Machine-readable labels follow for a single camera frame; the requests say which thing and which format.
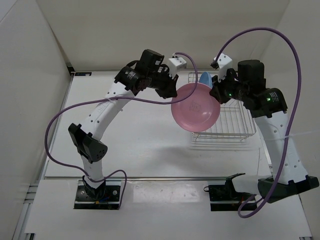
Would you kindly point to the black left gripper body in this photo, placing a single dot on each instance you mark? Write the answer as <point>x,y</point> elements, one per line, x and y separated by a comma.
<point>162,83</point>

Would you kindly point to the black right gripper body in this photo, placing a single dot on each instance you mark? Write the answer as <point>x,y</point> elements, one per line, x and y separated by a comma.
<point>228,88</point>

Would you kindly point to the pink plastic plate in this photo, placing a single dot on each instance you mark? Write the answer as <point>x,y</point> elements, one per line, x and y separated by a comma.
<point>194,109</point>

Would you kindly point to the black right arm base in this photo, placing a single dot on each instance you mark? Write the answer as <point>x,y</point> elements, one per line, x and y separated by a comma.
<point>222,194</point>

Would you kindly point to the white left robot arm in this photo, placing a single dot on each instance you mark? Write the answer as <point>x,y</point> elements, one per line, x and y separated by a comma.
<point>87,135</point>

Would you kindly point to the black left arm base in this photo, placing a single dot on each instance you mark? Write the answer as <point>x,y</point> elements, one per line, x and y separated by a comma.
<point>105,197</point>

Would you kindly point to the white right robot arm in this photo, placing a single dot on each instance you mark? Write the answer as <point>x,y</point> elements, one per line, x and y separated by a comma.
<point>268,108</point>

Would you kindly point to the blue plastic plate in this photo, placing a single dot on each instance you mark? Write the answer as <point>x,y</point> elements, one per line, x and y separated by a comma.
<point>206,79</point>

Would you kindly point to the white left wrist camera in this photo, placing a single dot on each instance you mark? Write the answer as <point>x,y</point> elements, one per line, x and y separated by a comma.
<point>176,64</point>

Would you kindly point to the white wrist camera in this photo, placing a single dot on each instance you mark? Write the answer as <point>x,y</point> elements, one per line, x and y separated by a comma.
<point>176,64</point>
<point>222,63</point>

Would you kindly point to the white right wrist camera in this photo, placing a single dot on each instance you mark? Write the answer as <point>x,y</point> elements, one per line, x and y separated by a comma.
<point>222,63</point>

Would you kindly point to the silver wire dish rack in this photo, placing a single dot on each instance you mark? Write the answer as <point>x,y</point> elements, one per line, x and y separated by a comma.
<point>232,129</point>

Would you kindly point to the white cable tie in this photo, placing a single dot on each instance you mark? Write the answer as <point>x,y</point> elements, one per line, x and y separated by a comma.
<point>292,135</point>

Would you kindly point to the aluminium table edge rail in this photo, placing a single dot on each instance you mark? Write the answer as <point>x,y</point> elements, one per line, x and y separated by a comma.
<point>131,178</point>

